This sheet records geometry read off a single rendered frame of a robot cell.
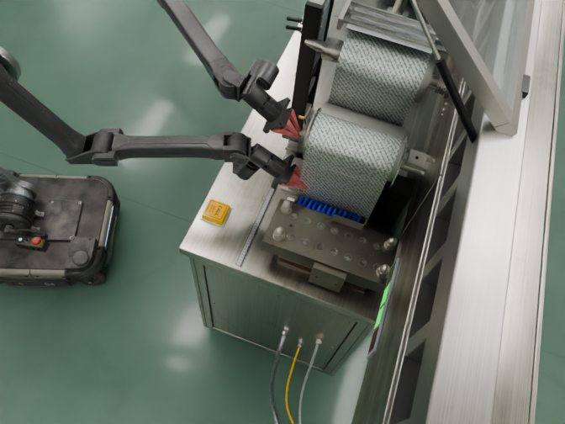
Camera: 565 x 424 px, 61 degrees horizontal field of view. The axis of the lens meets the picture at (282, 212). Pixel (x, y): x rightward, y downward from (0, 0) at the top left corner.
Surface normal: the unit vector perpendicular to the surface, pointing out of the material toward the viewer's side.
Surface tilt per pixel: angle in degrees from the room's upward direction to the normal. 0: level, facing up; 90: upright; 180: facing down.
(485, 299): 0
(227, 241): 0
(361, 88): 92
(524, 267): 0
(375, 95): 92
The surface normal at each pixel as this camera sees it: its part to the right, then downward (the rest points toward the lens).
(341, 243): 0.08, -0.50
